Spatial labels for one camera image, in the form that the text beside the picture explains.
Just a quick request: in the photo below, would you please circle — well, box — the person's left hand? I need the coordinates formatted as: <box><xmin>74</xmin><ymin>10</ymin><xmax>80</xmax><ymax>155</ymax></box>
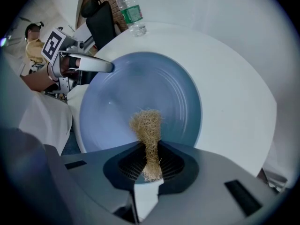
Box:
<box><xmin>60</xmin><ymin>56</ymin><xmax>82</xmax><ymax>76</ymax></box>

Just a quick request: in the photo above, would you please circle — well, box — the big blue plate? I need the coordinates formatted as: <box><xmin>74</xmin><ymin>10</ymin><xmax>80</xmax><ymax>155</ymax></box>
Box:
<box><xmin>79</xmin><ymin>52</ymin><xmax>203</xmax><ymax>186</ymax></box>

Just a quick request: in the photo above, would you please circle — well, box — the person's left forearm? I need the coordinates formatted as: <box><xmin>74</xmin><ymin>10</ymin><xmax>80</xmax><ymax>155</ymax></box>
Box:
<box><xmin>20</xmin><ymin>63</ymin><xmax>60</xmax><ymax>93</ymax></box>

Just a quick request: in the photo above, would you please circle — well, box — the straw fibre bundle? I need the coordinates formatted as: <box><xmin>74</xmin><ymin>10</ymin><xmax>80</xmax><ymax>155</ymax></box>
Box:
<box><xmin>128</xmin><ymin>108</ymin><xmax>164</xmax><ymax>182</ymax></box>

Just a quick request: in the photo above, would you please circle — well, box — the clear water bottle green label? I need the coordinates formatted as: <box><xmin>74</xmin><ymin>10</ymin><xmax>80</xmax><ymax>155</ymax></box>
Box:
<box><xmin>114</xmin><ymin>0</ymin><xmax>148</xmax><ymax>38</ymax></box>

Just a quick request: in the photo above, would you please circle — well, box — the white desk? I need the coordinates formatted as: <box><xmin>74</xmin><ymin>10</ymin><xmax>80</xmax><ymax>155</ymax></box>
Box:
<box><xmin>72</xmin><ymin>21</ymin><xmax>278</xmax><ymax>178</ymax></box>

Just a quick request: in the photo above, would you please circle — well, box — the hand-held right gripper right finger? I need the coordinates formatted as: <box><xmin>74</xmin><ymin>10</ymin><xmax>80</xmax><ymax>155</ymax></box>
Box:
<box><xmin>142</xmin><ymin>141</ymin><xmax>276</xmax><ymax>225</ymax></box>

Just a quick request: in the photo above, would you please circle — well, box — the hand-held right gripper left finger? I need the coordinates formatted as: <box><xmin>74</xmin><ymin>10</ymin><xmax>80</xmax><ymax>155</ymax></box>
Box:
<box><xmin>44</xmin><ymin>141</ymin><xmax>145</xmax><ymax>223</ymax></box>

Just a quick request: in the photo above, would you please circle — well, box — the person's white shirt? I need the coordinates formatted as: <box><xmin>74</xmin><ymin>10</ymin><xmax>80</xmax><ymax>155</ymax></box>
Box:
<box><xmin>18</xmin><ymin>83</ymin><xmax>91</xmax><ymax>156</ymax></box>

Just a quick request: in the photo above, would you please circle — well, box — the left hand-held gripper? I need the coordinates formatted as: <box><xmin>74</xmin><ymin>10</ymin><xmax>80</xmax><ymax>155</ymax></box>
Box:
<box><xmin>41</xmin><ymin>27</ymin><xmax>115</xmax><ymax>95</ymax></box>

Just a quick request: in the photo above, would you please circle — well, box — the black high-back office chair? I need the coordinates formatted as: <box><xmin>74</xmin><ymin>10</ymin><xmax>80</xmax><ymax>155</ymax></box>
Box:
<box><xmin>81</xmin><ymin>0</ymin><xmax>117</xmax><ymax>51</ymax></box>

